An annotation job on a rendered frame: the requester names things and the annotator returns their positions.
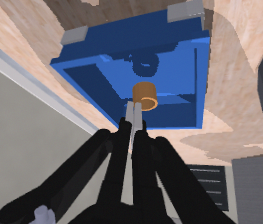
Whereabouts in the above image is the blue crate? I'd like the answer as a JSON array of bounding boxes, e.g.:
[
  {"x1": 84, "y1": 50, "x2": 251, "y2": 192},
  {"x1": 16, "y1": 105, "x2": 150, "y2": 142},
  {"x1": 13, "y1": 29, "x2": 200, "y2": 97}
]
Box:
[{"x1": 49, "y1": 0, "x2": 210, "y2": 130}]

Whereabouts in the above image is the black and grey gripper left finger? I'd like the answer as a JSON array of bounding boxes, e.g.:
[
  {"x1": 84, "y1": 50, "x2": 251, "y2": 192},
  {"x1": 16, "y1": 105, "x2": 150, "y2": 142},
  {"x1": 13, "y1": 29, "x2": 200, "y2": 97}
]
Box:
[{"x1": 0, "y1": 101, "x2": 134, "y2": 224}]

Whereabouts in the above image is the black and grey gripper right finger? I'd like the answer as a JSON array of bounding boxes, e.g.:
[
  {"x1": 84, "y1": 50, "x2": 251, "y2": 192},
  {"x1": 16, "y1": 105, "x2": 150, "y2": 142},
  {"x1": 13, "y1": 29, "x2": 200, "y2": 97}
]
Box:
[{"x1": 130, "y1": 102, "x2": 236, "y2": 224}]

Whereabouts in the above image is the bronze bushing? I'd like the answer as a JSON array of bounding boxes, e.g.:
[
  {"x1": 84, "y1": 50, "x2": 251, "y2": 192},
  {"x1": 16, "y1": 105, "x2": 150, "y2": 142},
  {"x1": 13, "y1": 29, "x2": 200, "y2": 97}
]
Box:
[{"x1": 132, "y1": 81, "x2": 158, "y2": 111}]

